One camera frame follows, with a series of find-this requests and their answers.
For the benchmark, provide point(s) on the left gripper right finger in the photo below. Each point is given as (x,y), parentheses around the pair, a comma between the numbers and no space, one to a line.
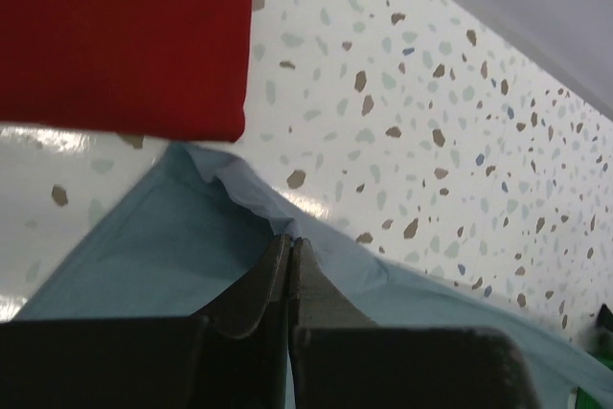
(341,359)

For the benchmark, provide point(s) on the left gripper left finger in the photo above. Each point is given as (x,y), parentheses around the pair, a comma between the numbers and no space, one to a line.
(229,354)

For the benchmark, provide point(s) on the blue-grey t-shirt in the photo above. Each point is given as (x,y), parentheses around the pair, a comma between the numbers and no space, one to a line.
(199,219)

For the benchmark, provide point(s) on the green plastic bin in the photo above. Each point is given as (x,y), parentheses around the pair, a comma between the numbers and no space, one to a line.
(599,346)

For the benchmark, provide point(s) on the folded red t-shirt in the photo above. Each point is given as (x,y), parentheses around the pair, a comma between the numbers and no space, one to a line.
(174,69)

